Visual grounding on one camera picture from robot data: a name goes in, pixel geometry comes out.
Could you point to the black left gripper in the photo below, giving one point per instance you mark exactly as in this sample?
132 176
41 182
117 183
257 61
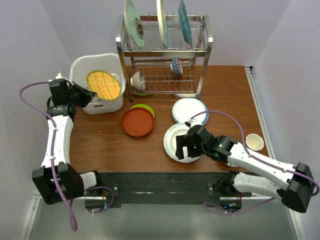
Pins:
87 95

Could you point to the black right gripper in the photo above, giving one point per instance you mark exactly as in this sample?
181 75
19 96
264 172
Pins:
182 141

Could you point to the yellow woven pattern plate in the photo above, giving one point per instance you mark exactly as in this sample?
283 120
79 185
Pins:
104 84

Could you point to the red-orange plate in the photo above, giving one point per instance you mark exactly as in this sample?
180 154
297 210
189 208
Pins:
137 122

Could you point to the lime green plate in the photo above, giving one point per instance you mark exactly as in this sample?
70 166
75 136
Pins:
145 107

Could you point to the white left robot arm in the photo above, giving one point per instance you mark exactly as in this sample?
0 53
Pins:
56 175

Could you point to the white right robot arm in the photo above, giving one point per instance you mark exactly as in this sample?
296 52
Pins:
294 185

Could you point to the white plastic bin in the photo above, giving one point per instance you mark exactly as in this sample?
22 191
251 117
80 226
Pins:
108 62

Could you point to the white scalloped plate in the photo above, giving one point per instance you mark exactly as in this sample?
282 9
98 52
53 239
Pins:
170 145

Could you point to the white plate on blue plate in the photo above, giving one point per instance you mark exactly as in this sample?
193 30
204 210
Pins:
185 108

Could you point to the floral patterned small bowl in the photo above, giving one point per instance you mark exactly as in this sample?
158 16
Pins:
231 165

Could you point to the grey patterned bowl in rack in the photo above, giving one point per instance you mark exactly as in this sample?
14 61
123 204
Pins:
138 81

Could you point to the dark green cup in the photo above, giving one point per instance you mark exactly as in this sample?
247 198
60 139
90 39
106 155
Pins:
254 142

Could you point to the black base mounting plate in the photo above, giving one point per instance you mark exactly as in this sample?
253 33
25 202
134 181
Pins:
167 188

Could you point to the blue zigzag patterned bowl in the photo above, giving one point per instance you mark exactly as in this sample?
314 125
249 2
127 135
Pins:
176 66

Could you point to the stainless steel dish rack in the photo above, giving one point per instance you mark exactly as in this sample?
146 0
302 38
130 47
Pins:
154 60

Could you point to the light green plate in rack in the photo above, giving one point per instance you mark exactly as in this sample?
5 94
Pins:
133 23

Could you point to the cream rimmed plate in rack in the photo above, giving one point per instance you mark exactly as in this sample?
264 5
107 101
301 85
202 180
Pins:
162 23

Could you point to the teal plate in rack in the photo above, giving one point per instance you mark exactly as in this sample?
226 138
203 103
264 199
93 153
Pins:
184 23

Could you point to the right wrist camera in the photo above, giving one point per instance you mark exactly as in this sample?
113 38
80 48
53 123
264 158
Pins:
190 123

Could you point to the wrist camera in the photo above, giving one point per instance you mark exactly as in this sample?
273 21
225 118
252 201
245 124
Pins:
58 76
190 123

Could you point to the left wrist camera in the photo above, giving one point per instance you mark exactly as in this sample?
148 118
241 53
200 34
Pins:
58 76

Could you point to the aluminium frame rail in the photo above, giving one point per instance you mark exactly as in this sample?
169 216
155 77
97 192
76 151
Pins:
295 216

